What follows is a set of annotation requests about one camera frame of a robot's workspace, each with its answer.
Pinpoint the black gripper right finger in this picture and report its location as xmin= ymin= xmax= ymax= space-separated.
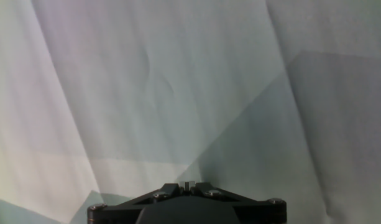
xmin=186 ymin=181 xmax=287 ymax=224

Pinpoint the blue green white tablecloth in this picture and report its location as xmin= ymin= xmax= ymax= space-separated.
xmin=0 ymin=0 xmax=381 ymax=224

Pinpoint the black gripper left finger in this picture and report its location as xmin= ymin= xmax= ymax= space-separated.
xmin=86 ymin=181 xmax=188 ymax=224

